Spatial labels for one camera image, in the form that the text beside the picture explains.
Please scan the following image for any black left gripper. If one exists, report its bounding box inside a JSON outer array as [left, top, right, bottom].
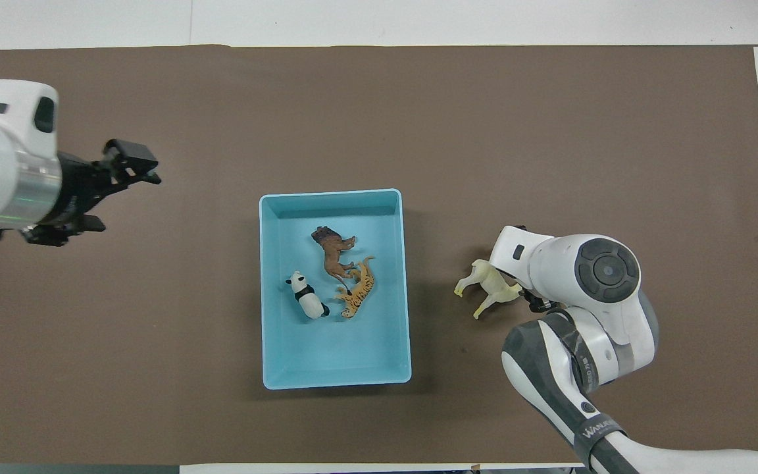
[[24, 138, 162, 248]]

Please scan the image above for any cream white llama toy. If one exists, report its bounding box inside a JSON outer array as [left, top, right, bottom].
[[454, 259, 526, 321]]

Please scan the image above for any orange striped tiger toy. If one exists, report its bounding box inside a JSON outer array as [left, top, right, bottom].
[[334, 256, 377, 321]]

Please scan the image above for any brown lion toy figure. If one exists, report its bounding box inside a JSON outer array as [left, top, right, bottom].
[[311, 226, 359, 284]]

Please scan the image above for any black and white panda toy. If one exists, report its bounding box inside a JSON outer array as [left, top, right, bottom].
[[286, 270, 331, 321]]

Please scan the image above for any light blue plastic storage box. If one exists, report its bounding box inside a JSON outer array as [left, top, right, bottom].
[[259, 189, 413, 390]]

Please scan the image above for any brown paper table mat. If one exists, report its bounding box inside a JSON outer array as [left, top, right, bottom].
[[0, 45, 758, 465]]

